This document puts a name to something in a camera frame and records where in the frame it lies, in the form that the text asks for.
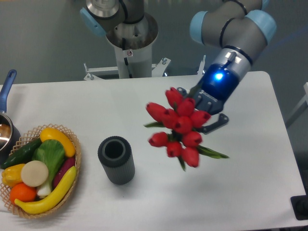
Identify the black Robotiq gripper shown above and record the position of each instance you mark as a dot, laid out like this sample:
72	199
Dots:
211	92

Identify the red tulip bouquet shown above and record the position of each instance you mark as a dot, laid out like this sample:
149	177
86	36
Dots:
185	123

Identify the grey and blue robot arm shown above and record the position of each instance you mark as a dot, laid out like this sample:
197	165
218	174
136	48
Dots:
240	28

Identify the dark grey ribbed vase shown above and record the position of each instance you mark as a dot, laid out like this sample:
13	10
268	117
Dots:
115	156

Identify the black device at table edge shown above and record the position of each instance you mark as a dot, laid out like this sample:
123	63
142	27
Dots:
300	206

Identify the purple sweet potato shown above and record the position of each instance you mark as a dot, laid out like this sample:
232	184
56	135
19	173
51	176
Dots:
68	163

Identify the green leafy bok choy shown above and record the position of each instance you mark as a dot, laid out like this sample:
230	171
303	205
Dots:
52	154

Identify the yellow squash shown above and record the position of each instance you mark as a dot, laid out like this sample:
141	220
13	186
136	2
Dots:
55	134

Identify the woven wicker basket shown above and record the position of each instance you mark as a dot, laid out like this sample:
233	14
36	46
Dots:
30	136

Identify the beige round disc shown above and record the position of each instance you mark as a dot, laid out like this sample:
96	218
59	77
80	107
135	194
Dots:
34	173

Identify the green cucumber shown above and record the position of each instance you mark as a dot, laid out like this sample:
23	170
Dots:
22	155

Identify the yellow banana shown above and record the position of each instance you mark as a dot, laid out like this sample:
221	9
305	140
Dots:
54	198

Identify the orange fruit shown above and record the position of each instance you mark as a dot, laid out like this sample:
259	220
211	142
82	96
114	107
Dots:
23	193

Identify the yellow bell pepper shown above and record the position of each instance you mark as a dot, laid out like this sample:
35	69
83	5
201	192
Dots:
11	176

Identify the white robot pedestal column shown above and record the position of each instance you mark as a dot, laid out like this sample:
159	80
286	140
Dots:
133	47

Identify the white frame at right edge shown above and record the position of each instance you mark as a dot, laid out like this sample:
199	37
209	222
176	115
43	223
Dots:
299	109

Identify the blue handled saucepan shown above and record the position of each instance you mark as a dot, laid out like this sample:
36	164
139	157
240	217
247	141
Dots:
9	134

